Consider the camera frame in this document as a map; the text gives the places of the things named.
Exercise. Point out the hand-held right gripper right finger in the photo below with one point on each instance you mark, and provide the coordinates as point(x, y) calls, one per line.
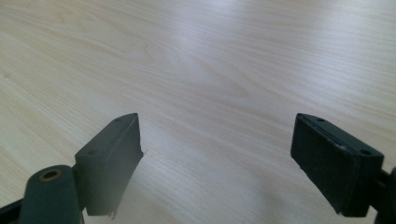
point(333, 165)

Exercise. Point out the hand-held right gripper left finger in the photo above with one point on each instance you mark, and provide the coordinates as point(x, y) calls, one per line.
point(107, 161)

